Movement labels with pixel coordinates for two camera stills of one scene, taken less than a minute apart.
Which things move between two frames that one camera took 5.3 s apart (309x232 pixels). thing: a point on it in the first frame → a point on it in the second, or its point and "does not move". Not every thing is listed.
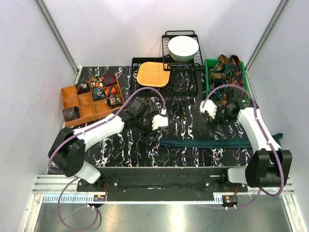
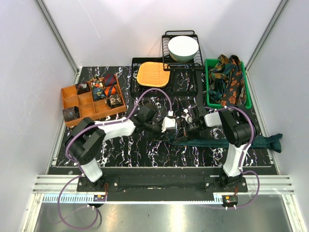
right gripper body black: x=217 y=116 → x=189 y=126
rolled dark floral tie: x=82 y=88 does not move
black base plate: x=162 y=184 does not move
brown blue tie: x=71 y=113 does not move
